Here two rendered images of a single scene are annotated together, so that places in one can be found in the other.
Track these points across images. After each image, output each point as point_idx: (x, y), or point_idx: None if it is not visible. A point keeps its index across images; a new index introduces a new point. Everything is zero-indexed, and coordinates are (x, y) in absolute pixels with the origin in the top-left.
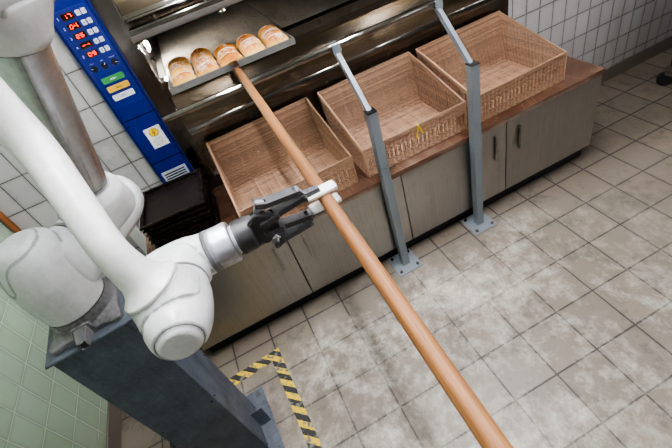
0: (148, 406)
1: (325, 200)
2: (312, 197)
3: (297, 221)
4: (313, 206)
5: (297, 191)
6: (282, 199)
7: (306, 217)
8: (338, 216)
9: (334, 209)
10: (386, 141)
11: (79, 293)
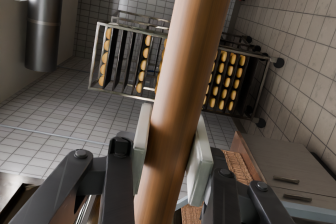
0: None
1: (156, 101)
2: (134, 139)
3: (221, 214)
4: (192, 178)
5: (67, 155)
6: (41, 200)
7: (216, 184)
8: None
9: (168, 37)
10: None
11: None
